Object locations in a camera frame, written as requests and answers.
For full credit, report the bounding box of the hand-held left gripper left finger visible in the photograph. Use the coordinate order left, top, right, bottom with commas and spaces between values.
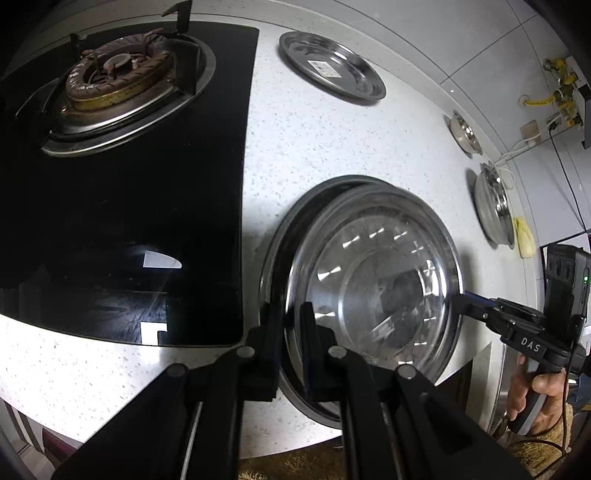
51, 300, 284, 480

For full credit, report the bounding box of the brass gas burner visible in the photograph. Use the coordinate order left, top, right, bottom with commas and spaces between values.
65, 39, 175, 112

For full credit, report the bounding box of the person's right hand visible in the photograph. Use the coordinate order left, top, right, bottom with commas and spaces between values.
505, 353, 575, 437

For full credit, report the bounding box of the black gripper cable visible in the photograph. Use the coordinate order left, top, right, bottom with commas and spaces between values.
505, 314, 585, 467

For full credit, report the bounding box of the steel plate with white label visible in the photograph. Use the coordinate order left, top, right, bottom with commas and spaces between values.
278, 31, 387, 103

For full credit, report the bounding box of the brass gas valve assembly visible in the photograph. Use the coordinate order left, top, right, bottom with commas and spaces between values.
542, 58, 585, 132

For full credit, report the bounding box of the yellow gas hose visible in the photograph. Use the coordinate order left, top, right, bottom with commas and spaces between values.
524, 92, 561, 108

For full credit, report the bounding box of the small steel bowl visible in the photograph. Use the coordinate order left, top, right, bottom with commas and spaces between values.
447, 110, 483, 157

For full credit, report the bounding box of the large steel basin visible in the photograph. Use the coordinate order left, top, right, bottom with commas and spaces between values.
259, 174, 462, 428

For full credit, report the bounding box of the kitchen cabinet door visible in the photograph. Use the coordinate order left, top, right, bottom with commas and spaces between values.
0, 397, 79, 462

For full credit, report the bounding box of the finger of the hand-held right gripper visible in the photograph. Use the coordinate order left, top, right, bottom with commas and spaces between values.
450, 294, 502, 330
464, 291, 509, 311

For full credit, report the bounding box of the white cable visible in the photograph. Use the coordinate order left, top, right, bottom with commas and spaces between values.
492, 134, 536, 188

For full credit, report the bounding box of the black wall cable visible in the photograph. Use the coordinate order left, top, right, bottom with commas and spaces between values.
549, 127, 591, 234

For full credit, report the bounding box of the large steel plate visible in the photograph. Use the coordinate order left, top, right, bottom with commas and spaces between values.
284, 185, 464, 370

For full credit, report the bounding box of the black pan support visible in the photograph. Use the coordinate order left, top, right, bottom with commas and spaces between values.
14, 0, 204, 121

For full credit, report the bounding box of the black wall box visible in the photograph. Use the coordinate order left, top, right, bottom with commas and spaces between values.
579, 83, 591, 151

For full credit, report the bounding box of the gas burner with ring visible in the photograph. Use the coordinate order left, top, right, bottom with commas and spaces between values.
41, 34, 217, 158

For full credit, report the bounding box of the wide steel bowl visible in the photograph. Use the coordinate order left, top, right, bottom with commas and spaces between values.
466, 162, 515, 250

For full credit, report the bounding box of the black glass gas stove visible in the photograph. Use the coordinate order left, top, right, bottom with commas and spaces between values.
0, 21, 260, 348

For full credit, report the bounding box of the yellow cloth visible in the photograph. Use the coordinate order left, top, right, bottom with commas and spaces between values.
513, 217, 536, 259

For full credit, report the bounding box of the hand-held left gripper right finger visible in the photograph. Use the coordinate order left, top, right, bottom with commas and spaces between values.
300, 302, 532, 480

